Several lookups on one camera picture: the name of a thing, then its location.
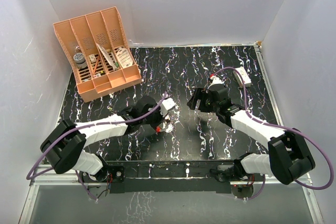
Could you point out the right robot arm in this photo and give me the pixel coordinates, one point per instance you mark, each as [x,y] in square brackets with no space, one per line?
[288,155]

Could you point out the small white cardboard box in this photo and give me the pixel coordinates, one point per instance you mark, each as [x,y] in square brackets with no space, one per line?
[242,77]

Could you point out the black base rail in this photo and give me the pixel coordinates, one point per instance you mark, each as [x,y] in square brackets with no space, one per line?
[167,176]

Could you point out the white blister pack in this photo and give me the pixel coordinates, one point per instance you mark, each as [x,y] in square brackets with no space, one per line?
[124,57]

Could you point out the small white card box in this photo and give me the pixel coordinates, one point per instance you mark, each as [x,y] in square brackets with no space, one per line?
[92,58]

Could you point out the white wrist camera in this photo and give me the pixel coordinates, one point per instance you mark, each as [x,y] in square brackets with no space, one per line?
[166,106]
[213,80]

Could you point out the white paper packet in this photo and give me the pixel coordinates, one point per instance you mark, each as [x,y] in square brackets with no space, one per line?
[107,57]

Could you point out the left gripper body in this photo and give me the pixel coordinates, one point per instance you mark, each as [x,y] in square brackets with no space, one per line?
[154,119]

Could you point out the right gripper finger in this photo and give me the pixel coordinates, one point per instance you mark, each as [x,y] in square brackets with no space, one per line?
[204,105]
[197,95]

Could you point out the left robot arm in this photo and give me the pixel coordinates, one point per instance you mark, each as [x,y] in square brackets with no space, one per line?
[65,147]

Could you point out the orange plastic desk organizer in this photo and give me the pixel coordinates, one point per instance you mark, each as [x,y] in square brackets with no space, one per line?
[80,34]

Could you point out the round grey tin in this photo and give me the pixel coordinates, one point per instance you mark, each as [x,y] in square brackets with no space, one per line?
[79,60]

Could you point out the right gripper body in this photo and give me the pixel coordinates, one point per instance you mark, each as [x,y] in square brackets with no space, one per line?
[216,105]

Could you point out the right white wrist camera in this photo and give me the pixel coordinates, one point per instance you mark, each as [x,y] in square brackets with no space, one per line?
[213,80]

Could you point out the orange pencil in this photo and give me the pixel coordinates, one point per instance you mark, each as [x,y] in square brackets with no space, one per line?
[96,65]

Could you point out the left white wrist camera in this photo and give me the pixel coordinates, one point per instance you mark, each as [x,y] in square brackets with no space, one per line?
[166,106]

